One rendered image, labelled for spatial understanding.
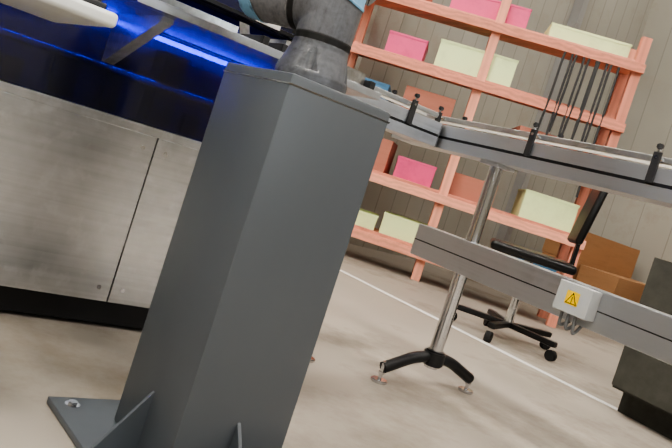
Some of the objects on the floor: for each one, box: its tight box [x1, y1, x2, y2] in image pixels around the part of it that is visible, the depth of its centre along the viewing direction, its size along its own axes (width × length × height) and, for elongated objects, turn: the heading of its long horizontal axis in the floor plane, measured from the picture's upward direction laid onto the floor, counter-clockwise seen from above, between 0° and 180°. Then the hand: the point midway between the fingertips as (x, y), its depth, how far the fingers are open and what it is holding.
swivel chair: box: [453, 189, 608, 361], centre depth 437 cm, size 67×67×105 cm
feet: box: [370, 347, 474, 395], centre depth 271 cm, size 8×50×14 cm, turn 42°
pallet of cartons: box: [542, 232, 645, 303], centre depth 799 cm, size 100×139×82 cm
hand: (366, 0), depth 198 cm, fingers closed
